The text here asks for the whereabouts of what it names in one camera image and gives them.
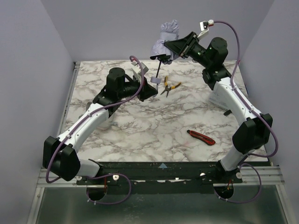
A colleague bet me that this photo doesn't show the lavender umbrella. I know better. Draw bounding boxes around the lavender umbrella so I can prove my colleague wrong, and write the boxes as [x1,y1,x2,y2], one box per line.
[149,20,180,85]

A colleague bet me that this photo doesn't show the pink zippered umbrella case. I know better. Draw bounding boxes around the pink zippered umbrella case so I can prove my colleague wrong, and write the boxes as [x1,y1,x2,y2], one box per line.
[84,102,115,130]

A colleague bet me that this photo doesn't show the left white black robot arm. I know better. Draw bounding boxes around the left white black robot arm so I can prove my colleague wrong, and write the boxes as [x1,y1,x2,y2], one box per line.
[43,67,158,181]

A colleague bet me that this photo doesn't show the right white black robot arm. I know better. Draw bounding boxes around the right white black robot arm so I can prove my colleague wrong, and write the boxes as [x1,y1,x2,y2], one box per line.
[164,32,273,180]

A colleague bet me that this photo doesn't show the yellow black pliers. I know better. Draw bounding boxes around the yellow black pliers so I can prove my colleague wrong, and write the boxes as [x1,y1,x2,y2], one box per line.
[161,76,182,97]

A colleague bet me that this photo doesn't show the red black utility knife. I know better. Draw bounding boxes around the red black utility knife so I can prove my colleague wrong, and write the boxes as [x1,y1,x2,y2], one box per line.
[186,130,215,146]

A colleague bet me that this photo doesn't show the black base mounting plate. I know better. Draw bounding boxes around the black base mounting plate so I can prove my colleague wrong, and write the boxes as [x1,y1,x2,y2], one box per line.
[75,162,242,195]

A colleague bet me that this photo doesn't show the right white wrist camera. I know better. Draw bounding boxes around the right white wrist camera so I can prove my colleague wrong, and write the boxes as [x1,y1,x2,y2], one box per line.
[198,20,214,40]

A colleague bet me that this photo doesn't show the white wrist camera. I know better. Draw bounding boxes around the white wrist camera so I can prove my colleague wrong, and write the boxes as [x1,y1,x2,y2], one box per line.
[131,61,149,82]
[198,20,214,40]

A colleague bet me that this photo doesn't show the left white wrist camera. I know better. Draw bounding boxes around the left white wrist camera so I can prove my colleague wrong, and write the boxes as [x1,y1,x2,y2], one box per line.
[131,61,149,82]

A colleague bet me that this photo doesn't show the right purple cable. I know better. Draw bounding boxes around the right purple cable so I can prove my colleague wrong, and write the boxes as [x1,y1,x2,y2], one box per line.
[214,20,280,203]

